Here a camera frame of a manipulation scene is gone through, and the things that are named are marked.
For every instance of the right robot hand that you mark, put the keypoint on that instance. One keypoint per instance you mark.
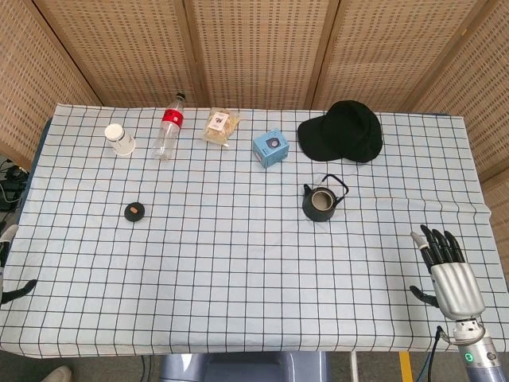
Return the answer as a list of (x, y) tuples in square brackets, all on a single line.
[(457, 286)]

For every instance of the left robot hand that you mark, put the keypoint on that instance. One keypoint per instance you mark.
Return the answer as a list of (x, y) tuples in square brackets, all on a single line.
[(10, 242)]

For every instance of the small black round lid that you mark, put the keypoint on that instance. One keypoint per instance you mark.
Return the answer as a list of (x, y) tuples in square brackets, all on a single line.
[(134, 212)]

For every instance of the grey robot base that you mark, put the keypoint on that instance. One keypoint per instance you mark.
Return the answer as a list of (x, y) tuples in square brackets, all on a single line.
[(242, 368)]

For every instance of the black teapot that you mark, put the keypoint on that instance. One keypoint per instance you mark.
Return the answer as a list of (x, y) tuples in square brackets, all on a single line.
[(318, 213)]

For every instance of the white table leg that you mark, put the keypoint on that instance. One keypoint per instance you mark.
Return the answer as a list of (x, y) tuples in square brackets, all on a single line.
[(352, 368)]

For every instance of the beige shoe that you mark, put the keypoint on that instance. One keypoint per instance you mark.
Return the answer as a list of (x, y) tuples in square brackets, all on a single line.
[(57, 375)]

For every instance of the white paper cup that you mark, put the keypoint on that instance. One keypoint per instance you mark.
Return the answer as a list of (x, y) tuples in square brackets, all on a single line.
[(121, 141)]

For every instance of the black baseball cap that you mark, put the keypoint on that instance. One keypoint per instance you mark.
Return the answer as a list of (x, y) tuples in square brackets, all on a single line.
[(346, 131)]

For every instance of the plastic bottle with red label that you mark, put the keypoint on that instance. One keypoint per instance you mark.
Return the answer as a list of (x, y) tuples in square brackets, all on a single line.
[(169, 127)]

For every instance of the small light blue box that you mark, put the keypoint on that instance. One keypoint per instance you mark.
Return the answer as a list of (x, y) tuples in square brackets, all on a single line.
[(272, 149)]

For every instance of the clear snack bag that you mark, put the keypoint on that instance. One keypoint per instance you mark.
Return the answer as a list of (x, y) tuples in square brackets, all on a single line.
[(220, 127)]

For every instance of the wooden bamboo folding screen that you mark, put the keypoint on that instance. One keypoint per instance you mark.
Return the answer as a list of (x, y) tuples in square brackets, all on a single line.
[(258, 51)]

